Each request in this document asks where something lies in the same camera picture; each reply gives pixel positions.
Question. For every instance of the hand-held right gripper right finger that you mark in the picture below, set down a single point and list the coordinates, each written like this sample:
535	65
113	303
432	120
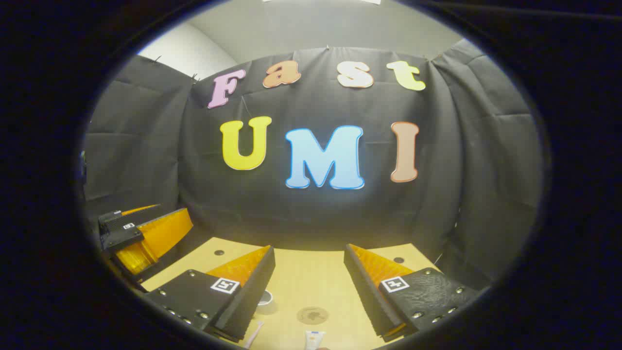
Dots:
367	296

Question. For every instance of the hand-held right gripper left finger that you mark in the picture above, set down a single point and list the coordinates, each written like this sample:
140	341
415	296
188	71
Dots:
252	291

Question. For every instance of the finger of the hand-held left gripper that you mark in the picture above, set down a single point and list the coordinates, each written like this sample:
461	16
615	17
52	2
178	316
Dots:
165	231
111	218

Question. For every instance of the white toothbrush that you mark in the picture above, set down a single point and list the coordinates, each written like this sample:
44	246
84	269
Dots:
254	335

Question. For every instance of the round cork coaster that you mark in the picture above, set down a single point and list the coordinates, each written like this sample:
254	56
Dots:
312	315

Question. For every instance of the white toothpaste tube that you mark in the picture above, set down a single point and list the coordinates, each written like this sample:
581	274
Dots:
315	339

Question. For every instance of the light wooden desktop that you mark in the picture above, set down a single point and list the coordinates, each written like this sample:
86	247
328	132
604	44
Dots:
311	277

